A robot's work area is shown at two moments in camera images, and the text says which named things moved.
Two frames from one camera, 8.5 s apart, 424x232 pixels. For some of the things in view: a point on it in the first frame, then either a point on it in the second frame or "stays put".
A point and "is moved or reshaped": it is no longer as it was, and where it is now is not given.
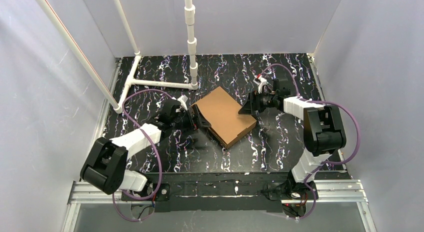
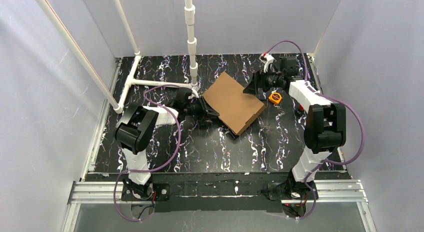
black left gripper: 193,117 to 202,107
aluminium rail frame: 342,192 stays put
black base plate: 221,192 stays put
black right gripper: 255,102 to 257,80
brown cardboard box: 221,110 is moved or reshaped
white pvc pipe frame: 117,104 stays put
